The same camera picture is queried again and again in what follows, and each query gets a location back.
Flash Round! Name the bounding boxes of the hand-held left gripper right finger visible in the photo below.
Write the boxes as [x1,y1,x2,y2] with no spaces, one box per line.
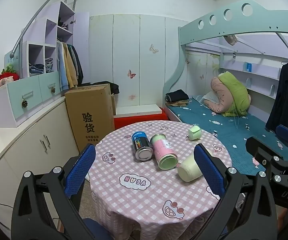
[194,144,278,240]

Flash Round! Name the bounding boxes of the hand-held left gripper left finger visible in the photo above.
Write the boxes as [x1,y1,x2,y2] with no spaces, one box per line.
[11,144,97,240]

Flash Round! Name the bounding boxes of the large pale green cup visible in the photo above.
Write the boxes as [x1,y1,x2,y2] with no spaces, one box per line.
[177,148,213,182]

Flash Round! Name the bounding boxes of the person's right forearm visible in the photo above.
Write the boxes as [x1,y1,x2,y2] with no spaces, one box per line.
[277,204,288,233]

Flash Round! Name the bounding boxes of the small pale green cup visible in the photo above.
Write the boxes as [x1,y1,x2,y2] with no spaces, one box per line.
[188,125,202,141]

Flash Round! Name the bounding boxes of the pink and green cup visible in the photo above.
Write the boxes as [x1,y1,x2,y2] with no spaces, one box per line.
[150,133,178,170]

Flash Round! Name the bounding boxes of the teal printed bed sheet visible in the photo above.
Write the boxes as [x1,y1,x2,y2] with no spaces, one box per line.
[167,95,288,178]

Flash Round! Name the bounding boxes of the hanging dark jacket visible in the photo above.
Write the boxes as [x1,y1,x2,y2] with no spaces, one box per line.
[266,58,288,133]

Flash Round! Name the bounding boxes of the green and pink quilt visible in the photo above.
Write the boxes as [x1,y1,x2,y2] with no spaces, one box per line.
[210,71,251,117]

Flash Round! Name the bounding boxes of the blue chair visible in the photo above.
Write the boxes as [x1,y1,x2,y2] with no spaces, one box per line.
[83,217,114,240]

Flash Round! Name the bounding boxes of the tall cardboard box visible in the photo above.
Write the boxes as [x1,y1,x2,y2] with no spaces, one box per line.
[64,83,116,153]

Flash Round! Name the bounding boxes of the white low cabinet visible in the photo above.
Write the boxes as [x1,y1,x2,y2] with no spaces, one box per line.
[0,96,81,232]

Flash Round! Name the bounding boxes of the pink checked tablecloth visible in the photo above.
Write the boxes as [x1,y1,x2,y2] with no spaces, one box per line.
[88,120,233,240]

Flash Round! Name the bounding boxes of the white pillow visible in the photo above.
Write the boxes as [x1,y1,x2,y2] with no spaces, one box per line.
[201,91,222,106]

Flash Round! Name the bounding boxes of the dark blue can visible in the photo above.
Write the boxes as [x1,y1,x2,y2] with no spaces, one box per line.
[131,131,155,161]

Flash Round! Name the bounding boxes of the red storage box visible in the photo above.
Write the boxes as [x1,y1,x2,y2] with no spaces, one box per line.
[113,107,169,130]

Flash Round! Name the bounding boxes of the folded dark clothes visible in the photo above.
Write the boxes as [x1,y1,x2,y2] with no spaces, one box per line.
[165,89,191,107]

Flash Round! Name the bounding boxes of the white board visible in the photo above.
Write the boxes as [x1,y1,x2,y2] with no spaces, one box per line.
[115,104,162,117]

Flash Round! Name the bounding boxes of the black bag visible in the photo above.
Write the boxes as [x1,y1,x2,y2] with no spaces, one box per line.
[90,81,120,95]

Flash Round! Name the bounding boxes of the teal drawer unit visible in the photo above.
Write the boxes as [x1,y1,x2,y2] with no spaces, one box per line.
[0,70,61,128]

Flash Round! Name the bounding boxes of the light blue hanging shirt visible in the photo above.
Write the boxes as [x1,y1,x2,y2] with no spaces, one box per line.
[57,42,69,90]

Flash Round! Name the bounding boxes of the yellow hanging coat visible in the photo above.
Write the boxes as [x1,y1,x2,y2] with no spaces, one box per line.
[63,44,79,88]

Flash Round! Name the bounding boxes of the dark hanging clothes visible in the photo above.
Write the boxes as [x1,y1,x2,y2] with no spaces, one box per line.
[70,44,84,85]

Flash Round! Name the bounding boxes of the grey clip lamp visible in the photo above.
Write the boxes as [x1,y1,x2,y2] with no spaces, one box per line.
[224,35,239,46]

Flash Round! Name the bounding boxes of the folded grey clothes pile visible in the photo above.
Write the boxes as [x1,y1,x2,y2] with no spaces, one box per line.
[44,58,54,73]

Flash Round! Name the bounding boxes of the folded jeans pile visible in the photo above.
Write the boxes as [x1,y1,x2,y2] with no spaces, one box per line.
[29,64,45,75]

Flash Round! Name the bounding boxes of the red plush toy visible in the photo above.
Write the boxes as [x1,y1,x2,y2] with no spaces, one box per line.
[0,65,20,90]

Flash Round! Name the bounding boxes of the white wardrobe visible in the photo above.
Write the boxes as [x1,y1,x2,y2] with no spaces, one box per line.
[89,14,182,107]

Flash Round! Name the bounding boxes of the purple stepped shelf unit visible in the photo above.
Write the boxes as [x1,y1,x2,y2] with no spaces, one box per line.
[22,1,76,79]

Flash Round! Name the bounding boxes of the grey metal handrail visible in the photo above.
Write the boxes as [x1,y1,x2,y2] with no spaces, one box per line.
[9,0,79,58]

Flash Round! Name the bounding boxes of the purple wall shelf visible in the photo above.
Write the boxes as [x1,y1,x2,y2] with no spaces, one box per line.
[219,55,282,99]

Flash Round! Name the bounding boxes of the teal bunk bed frame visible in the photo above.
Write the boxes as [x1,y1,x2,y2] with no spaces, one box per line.
[162,0,288,123]

